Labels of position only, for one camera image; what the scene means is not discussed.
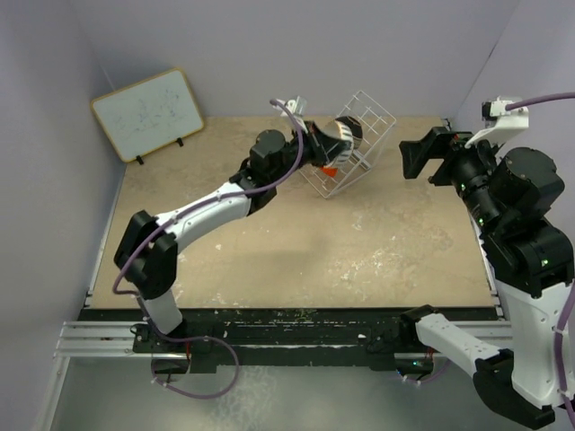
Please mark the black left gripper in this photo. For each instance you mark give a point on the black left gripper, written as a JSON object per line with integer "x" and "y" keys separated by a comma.
{"x": 323, "y": 148}

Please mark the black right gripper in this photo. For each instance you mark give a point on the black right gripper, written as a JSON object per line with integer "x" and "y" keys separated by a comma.
{"x": 436, "y": 144}

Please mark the orange plastic bowl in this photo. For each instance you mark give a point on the orange plastic bowl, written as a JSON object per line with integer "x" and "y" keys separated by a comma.
{"x": 329, "y": 171}

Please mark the white bowl orange rim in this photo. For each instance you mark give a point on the white bowl orange rim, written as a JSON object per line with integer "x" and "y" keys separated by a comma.
{"x": 338, "y": 143}

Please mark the beige bowl dark rim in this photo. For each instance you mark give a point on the beige bowl dark rim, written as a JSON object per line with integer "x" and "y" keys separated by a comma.
{"x": 355, "y": 128}

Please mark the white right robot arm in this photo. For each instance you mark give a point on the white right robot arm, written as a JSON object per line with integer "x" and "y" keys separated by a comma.
{"x": 533, "y": 264}

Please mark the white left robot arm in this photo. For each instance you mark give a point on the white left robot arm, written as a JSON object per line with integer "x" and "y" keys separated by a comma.
{"x": 148, "y": 251}

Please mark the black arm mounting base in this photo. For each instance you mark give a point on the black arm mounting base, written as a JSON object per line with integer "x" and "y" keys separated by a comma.
{"x": 345, "y": 337}

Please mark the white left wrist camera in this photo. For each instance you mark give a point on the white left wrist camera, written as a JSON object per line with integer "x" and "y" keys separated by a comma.
{"x": 293, "y": 111}

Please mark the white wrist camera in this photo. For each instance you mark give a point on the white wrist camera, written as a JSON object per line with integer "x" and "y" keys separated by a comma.
{"x": 502, "y": 125}
{"x": 293, "y": 111}

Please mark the white wire dish rack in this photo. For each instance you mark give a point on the white wire dish rack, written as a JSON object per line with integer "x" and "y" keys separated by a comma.
{"x": 377, "y": 124}

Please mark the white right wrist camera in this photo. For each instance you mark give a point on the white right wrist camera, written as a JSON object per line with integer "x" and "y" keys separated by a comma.
{"x": 502, "y": 125}

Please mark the small whiteboard wooden frame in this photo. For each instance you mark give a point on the small whiteboard wooden frame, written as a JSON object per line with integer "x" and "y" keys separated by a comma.
{"x": 148, "y": 115}

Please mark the aluminium extrusion rail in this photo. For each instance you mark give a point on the aluminium extrusion rail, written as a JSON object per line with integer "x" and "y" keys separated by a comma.
{"x": 95, "y": 339}

